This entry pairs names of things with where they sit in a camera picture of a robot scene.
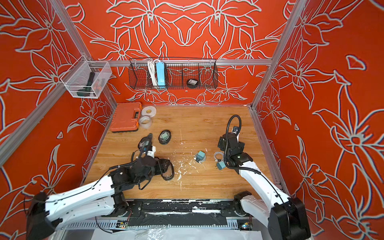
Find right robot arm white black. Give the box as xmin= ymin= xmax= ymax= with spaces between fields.
xmin=218 ymin=132 xmax=312 ymax=240

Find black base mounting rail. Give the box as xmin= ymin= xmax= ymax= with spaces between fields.
xmin=100 ymin=199 xmax=262 ymax=228

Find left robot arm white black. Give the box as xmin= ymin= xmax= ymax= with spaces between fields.
xmin=26 ymin=156 xmax=173 ymax=240

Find clear acrylic wall box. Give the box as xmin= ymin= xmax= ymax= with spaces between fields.
xmin=60 ymin=60 xmax=112 ymax=99

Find white tape roll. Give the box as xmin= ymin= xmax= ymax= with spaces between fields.
xmin=141 ymin=106 xmax=157 ymax=118

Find black wire wall basket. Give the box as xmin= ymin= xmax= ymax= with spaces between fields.
xmin=128 ymin=58 xmax=219 ymax=90

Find orange plastic tool case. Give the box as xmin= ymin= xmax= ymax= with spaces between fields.
xmin=110 ymin=102 xmax=143 ymax=133

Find black charger in basket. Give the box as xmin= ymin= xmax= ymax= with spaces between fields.
xmin=187 ymin=79 xmax=199 ymax=88

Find teal charger near right arm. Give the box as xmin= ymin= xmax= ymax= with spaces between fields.
xmin=217 ymin=161 xmax=227 ymax=171

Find light blue power bank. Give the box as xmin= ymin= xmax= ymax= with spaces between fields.
xmin=156 ymin=62 xmax=166 ymax=88

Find clear tape roll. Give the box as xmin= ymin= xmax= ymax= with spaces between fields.
xmin=139 ymin=116 xmax=153 ymax=129

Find teal charger front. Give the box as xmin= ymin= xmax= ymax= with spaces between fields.
xmin=195 ymin=151 xmax=206 ymax=163

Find white cable in basket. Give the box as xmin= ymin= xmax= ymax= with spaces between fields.
xmin=147 ymin=59 xmax=159 ymax=88

